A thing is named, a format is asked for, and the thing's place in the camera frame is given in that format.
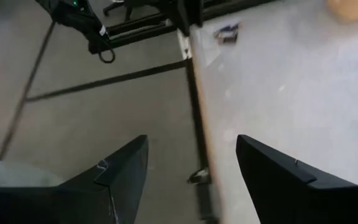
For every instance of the black device green light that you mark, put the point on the black device green light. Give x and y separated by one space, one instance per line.
73 15

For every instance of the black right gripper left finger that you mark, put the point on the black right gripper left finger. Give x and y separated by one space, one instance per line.
89 202

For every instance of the black metal table frame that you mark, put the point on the black metal table frame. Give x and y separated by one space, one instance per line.
194 102

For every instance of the black office chair base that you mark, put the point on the black office chair base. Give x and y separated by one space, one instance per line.
120 7

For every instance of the clear tube lying on table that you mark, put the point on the clear tube lying on table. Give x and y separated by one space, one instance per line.
227 38

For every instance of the wooden table board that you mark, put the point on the wooden table board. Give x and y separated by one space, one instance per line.
211 155

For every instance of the yellow plastic bin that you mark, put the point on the yellow plastic bin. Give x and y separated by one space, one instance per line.
353 9

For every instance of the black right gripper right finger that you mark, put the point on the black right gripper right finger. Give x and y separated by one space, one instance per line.
291 199

